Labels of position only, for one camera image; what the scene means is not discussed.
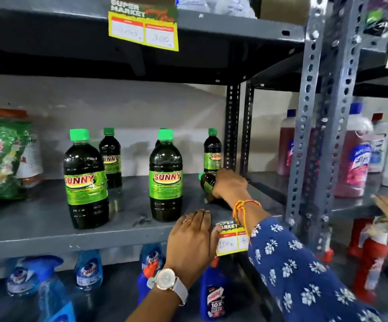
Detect person's left hand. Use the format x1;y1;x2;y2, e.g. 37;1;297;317
165;209;222;288

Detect person's right hand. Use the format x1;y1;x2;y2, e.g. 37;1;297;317
212;168;249;207

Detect small dark green-capped bottle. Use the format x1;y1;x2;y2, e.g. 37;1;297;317
199;172;222;202
99;127;122;189
203;128;222;173

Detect person's right forearm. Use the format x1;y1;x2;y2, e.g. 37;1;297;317
232;197;387;322

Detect person's left forearm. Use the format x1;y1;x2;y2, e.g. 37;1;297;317
126;282;190;322

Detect small yellow price tag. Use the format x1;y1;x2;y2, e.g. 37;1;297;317
214;220;250;257

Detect orange wrist thread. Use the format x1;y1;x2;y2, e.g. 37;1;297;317
232;199;262;245

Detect blue glass cleaner spray bottle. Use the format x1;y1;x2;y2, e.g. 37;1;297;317
38;274;77;322
140;244;165;276
6;255;64;297
74;249;104;293

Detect large dark green-capped bottle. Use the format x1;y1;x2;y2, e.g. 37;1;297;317
63;129;110;230
149;129;184;222

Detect blue toilet cleaner bottle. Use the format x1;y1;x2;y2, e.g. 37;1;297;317
199;257;232;321
136;261;159;305

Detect pink liquid bottle blue cap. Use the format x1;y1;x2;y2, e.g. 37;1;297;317
277;109;298;176
333;102;374;198

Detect grey metal shelf rack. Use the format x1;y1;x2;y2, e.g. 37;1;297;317
0;0;315;322
241;0;388;322

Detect large yellow price tag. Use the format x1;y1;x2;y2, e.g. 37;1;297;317
108;0;179;52

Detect clear plastic bag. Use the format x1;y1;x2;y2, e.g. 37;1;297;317
175;0;257;20

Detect brown cardboard box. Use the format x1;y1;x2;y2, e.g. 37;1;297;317
259;0;312;25

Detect dark plastic packet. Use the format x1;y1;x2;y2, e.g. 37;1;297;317
362;0;388;39

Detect rose gold wristwatch white strap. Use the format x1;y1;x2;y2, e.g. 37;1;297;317
146;268;189;306

